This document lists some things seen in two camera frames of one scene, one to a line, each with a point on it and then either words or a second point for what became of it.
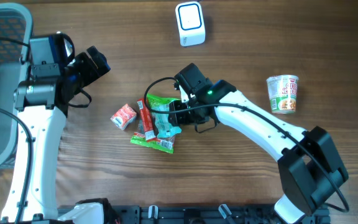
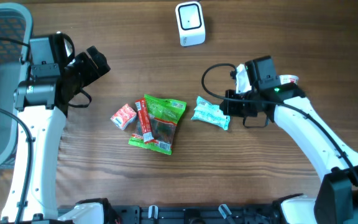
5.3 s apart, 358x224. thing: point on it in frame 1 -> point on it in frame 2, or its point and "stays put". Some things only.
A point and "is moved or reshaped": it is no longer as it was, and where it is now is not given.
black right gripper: (178, 117) -> (230, 108)
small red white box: (123, 116) stays put
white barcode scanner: (191, 23) stays put
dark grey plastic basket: (6, 35) stays put
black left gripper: (92, 71) stays put
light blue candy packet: (164, 127) is moved or reshaped
